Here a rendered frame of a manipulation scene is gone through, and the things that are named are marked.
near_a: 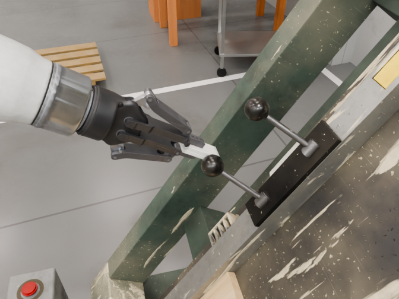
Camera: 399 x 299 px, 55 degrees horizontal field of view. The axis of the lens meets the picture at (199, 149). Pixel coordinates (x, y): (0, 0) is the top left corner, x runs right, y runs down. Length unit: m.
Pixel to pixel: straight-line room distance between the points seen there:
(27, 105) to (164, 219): 0.54
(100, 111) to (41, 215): 2.10
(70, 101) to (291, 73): 0.44
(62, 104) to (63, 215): 2.07
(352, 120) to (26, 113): 0.44
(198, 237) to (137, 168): 1.85
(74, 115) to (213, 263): 0.39
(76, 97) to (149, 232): 0.55
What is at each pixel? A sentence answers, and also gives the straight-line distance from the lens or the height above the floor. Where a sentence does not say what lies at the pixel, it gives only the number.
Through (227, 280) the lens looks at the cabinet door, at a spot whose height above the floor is 1.22.
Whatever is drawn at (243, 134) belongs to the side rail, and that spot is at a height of 1.35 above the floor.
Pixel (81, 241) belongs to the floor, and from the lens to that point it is 2.40.
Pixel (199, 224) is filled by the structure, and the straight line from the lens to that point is 0.93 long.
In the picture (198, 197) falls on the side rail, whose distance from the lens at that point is 0.93.
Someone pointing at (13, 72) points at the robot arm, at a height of 1.64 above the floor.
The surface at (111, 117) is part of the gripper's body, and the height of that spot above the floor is 1.56.
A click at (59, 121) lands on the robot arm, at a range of 0.52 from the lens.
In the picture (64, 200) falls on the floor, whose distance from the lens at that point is 2.64.
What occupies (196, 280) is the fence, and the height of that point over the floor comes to 1.19.
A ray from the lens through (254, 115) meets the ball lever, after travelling 0.57.
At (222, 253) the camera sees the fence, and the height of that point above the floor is 1.26.
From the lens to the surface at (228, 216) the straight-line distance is 0.74.
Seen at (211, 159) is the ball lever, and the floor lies 1.45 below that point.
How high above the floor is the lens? 1.86
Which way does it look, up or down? 41 degrees down
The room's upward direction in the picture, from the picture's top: straight up
